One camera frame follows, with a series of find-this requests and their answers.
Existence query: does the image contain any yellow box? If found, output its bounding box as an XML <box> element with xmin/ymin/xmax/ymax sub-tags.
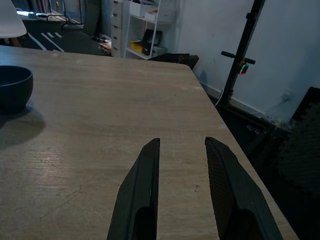
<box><xmin>130</xmin><ymin>40</ymin><xmax>148</xmax><ymax>54</ymax></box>

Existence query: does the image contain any multicoloured cube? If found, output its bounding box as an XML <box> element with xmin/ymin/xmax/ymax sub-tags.
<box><xmin>239</xmin><ymin>62</ymin><xmax>250</xmax><ymax>76</ymax></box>

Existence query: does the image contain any black stand pole with handles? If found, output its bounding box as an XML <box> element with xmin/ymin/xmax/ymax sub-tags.
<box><xmin>215</xmin><ymin>0</ymin><xmax>266</xmax><ymax>108</ymax></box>

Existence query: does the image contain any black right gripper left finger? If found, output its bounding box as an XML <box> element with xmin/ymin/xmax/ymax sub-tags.
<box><xmin>106</xmin><ymin>138</ymin><xmax>161</xmax><ymax>240</ymax></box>

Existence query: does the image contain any white metal shelf rack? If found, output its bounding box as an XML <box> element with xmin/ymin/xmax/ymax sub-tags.
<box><xmin>124</xmin><ymin>0</ymin><xmax>176</xmax><ymax>60</ymax></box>

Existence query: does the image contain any grey drawer cabinet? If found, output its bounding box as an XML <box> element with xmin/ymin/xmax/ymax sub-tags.
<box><xmin>110</xmin><ymin>0</ymin><xmax>131</xmax><ymax>58</ymax></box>

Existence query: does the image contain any white shell chair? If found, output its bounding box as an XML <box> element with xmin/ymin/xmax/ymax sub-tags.
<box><xmin>0</xmin><ymin>0</ymin><xmax>28</xmax><ymax>48</ymax></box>

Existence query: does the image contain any black bowl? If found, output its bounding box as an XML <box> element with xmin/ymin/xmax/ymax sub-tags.
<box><xmin>0</xmin><ymin>65</ymin><xmax>34</xmax><ymax>115</ymax></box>

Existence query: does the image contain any white cable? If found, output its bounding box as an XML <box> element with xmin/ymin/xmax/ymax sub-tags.
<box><xmin>215</xmin><ymin>87</ymin><xmax>226</xmax><ymax>107</ymax></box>

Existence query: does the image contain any wooden pallet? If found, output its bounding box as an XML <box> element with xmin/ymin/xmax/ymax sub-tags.
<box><xmin>98</xmin><ymin>42</ymin><xmax>113</xmax><ymax>55</ymax></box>

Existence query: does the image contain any white cardboard box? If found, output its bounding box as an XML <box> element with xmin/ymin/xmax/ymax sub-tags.
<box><xmin>144</xmin><ymin>6</ymin><xmax>174</xmax><ymax>24</ymax></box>

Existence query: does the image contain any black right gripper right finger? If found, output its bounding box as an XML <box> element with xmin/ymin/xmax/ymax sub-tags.
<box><xmin>204</xmin><ymin>136</ymin><xmax>285</xmax><ymax>240</ymax></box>

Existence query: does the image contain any black box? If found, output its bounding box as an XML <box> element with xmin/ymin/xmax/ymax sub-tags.
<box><xmin>142</xmin><ymin>29</ymin><xmax>163</xmax><ymax>56</ymax></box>

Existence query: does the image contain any dark chair back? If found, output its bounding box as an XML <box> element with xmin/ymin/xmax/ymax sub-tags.
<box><xmin>149</xmin><ymin>53</ymin><xmax>200</xmax><ymax>71</ymax></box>

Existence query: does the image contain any black clothes rack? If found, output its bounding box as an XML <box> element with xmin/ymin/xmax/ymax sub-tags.
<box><xmin>46</xmin><ymin>0</ymin><xmax>85</xmax><ymax>27</ymax></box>

